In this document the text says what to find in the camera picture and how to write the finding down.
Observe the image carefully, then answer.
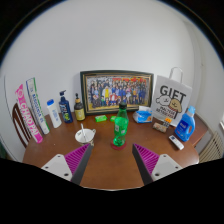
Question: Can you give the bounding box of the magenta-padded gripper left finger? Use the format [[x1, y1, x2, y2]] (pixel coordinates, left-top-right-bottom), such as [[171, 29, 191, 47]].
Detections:
[[41, 143, 95, 186]]

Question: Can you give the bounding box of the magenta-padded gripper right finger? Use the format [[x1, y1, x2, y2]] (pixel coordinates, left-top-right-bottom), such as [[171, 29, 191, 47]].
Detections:
[[131, 143, 184, 186]]

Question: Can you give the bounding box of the green plastic drink bottle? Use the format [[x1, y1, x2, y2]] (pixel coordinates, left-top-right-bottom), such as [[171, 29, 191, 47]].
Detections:
[[112, 102, 130, 148]]

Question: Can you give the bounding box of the white remote control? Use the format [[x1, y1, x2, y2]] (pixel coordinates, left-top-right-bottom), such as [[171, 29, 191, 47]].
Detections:
[[168, 134, 185, 151]]

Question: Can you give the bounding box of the small brown snack box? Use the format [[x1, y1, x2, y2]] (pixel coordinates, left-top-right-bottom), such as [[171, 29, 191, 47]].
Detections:
[[152, 121, 168, 134]]

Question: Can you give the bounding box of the floral patterned paper cup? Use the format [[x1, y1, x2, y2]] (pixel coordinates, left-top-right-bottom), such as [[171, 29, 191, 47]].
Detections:
[[74, 128, 97, 147]]

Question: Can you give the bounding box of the blue detergent bottle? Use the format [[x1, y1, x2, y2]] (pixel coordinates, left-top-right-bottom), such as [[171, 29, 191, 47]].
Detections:
[[174, 105, 197, 143]]

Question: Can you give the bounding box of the white stirring stick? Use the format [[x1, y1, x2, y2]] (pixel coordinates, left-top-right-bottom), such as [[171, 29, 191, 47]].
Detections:
[[80, 123, 88, 143]]

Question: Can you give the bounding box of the white radiator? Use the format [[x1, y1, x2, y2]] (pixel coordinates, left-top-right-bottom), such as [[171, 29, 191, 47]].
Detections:
[[198, 130, 224, 164]]

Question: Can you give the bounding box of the white blue-capped lotion bottle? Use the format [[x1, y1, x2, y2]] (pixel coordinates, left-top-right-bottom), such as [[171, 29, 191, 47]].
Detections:
[[46, 98, 63, 129]]

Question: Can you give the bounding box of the flat round red coaster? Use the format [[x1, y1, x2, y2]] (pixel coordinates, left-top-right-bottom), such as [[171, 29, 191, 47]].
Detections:
[[110, 139, 128, 151]]

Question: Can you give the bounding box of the blue tissue pack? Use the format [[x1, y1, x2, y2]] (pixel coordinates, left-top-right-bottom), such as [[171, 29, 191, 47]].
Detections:
[[132, 105, 154, 124]]

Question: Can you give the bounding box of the dark blue pump bottle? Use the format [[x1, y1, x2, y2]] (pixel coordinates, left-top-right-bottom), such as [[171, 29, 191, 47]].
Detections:
[[58, 89, 74, 124]]

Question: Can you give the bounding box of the dark wooden chair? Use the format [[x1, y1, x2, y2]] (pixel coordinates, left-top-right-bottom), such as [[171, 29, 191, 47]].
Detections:
[[11, 102, 33, 149]]

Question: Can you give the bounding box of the dark yellow-labelled bottle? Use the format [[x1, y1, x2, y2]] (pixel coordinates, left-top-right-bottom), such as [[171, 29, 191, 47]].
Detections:
[[73, 92, 86, 122]]

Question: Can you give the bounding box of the pink shuttlecock tube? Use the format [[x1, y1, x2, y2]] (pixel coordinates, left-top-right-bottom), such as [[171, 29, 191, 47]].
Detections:
[[14, 83, 45, 144]]

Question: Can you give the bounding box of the white shuttlecock tube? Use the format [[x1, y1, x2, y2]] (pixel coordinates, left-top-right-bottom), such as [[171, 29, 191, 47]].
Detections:
[[25, 77, 51, 136]]

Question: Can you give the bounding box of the green soap pack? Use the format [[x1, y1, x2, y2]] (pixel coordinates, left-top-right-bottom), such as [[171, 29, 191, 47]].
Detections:
[[94, 114, 108, 123]]

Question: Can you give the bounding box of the white paper gift bag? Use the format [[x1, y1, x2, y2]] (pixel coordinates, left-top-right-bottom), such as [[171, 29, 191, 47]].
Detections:
[[150, 66, 193, 128]]

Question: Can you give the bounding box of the framed group photo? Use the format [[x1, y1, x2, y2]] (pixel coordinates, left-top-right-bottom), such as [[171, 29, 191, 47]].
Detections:
[[79, 69, 155, 117]]

